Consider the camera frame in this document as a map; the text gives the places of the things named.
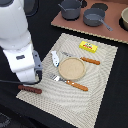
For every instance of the black stove burner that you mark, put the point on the black stove burner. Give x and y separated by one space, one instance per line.
100 6

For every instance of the dark grey frying pan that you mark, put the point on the dark grey frying pan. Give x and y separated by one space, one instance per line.
95 17

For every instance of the fork with wooden handle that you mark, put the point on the fork with wooden handle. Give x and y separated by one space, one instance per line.
69 82

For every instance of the yellow box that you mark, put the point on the yellow box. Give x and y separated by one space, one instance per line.
88 46

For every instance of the beige bowl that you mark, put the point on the beige bowl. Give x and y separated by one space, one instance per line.
124 15

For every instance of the round wooden plate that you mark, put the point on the round wooden plate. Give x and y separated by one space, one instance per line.
72 68

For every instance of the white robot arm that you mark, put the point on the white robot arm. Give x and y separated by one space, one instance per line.
15 40

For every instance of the white fish toy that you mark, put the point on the white fish toy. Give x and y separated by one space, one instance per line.
55 58

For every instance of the brown grilled sausage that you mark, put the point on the brown grilled sausage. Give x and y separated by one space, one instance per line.
30 89

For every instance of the knife with wooden handle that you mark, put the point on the knife with wooden handle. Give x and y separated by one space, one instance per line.
82 58

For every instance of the dark grey pot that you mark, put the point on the dark grey pot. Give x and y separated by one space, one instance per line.
70 9

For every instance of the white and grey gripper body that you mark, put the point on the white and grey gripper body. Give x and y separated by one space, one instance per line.
25 63

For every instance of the beige woven placemat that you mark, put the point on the beige woven placemat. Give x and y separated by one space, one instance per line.
69 104

